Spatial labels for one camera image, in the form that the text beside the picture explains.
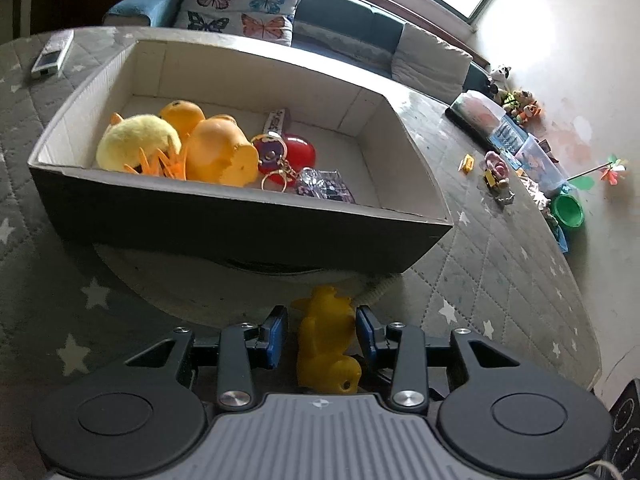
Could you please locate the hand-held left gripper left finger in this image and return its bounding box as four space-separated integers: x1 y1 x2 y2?
122 305 290 410

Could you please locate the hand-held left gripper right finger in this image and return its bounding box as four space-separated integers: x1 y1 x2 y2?
354 305 531 410

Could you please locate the spiky yellow rubber duck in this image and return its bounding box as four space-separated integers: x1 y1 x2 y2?
291 285 362 395

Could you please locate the grey cardboard box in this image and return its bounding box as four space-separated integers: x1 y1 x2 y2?
27 26 455 276

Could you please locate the clear packet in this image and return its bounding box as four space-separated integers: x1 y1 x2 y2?
295 167 357 206

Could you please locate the purple round keychain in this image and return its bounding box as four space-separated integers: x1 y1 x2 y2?
250 132 302 193

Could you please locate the large yellow rubber duck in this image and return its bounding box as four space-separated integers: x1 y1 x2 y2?
181 115 261 188

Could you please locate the white purple tag strip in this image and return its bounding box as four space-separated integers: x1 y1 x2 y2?
262 106 292 136

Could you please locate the small yellow rubber duck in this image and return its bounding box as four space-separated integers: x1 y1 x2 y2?
159 101 207 143

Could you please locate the yellow plush chick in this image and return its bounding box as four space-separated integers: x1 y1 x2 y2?
96 112 185 178

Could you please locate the clear plastic container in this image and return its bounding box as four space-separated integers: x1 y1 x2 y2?
512 137 568 196

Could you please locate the grey star print mat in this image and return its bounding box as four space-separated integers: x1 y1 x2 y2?
0 27 603 480

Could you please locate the red round case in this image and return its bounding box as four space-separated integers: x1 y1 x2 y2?
280 132 318 173

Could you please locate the pink small toy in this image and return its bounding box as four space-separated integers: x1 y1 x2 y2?
482 151 508 178

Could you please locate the green plastic bowl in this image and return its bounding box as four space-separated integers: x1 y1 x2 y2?
550 192 586 231

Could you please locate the blue white patterned box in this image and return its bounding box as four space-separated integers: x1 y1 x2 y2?
487 115 528 158

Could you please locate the flat tray with clear lid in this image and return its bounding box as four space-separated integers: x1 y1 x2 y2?
446 90 506 138

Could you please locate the black panel with circles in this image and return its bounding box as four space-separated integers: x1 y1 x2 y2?
602 380 640 480

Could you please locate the pile of small plush toys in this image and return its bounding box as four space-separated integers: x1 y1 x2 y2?
500 89 543 126

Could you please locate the grey sofa cushion cover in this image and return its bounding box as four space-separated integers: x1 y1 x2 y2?
392 22 473 103

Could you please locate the panda plush toy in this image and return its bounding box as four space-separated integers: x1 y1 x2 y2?
487 64 511 96

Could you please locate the colourful pinwheel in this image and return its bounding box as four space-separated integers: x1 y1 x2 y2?
565 157 628 186

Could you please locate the blue sofa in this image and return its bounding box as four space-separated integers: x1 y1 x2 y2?
102 0 493 106

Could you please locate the butterfly print pillow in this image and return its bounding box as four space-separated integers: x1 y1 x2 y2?
172 0 316 48

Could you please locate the grey remote control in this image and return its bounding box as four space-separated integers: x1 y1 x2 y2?
31 30 75 80

